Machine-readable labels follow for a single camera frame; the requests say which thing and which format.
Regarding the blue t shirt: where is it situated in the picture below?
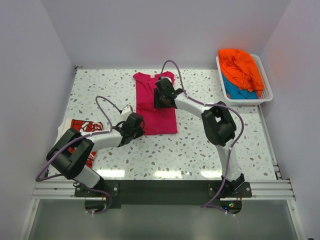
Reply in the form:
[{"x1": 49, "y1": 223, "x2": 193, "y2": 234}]
[{"x1": 222, "y1": 74, "x2": 258, "y2": 100}]

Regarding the folded white red t shirt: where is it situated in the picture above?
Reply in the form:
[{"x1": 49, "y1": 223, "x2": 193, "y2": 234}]
[{"x1": 56, "y1": 118, "x2": 104, "y2": 169}]

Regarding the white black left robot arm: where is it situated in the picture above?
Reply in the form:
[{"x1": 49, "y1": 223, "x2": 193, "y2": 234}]
[{"x1": 46, "y1": 112, "x2": 145, "y2": 196}]

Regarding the white plastic basket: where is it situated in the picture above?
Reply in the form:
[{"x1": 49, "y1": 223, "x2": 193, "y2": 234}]
[{"x1": 216, "y1": 54, "x2": 274, "y2": 107}]

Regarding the orange t shirt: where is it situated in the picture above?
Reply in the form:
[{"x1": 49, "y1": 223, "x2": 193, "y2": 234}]
[{"x1": 218, "y1": 49, "x2": 264, "y2": 98}]

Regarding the magenta t shirt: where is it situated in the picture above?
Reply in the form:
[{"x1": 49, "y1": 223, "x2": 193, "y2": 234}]
[{"x1": 133, "y1": 72, "x2": 178, "y2": 136}]

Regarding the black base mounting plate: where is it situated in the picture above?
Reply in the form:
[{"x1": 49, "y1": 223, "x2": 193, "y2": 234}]
[{"x1": 74, "y1": 180, "x2": 253, "y2": 213}]

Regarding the aluminium rail frame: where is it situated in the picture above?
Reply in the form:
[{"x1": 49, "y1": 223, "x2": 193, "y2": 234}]
[{"x1": 18, "y1": 154, "x2": 301, "y2": 240}]

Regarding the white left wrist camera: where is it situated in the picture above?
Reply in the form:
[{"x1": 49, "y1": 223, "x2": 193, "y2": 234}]
[{"x1": 120, "y1": 104, "x2": 133, "y2": 121}]

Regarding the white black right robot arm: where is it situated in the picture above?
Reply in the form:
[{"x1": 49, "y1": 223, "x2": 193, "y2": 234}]
[{"x1": 154, "y1": 77, "x2": 245, "y2": 197}]

